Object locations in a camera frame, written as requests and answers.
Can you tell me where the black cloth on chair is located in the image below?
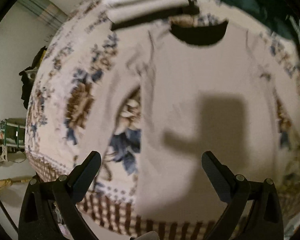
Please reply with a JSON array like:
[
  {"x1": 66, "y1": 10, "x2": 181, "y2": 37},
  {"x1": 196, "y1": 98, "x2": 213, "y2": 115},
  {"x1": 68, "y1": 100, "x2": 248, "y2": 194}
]
[{"x1": 19, "y1": 46, "x2": 47, "y2": 109}]

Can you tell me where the green metal rack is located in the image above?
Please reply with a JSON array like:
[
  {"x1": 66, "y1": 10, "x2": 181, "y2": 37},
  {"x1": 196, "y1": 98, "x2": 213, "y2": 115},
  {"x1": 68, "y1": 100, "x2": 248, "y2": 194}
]
[{"x1": 0, "y1": 118, "x2": 26, "y2": 153}]

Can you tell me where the grey striped curtain left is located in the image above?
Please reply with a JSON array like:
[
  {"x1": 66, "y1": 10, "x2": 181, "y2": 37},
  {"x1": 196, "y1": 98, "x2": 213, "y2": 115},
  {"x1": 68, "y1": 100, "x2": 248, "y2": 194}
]
[{"x1": 17, "y1": 0, "x2": 67, "y2": 30}]

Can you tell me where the floral fleece bed blanket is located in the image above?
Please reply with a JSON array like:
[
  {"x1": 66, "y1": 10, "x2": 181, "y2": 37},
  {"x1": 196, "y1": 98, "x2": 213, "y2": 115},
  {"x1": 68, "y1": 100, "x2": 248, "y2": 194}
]
[{"x1": 25, "y1": 0, "x2": 300, "y2": 239}]

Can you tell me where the white black-collared t-shirt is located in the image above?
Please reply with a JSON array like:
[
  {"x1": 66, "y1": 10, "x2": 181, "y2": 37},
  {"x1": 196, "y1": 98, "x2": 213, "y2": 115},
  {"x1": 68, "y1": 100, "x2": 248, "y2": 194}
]
[{"x1": 95, "y1": 21, "x2": 300, "y2": 222}]

